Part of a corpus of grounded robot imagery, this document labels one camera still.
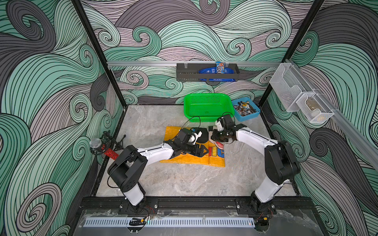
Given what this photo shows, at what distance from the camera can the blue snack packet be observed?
910mm

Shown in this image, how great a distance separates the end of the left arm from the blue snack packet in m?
0.39

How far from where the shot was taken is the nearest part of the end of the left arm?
67 cm
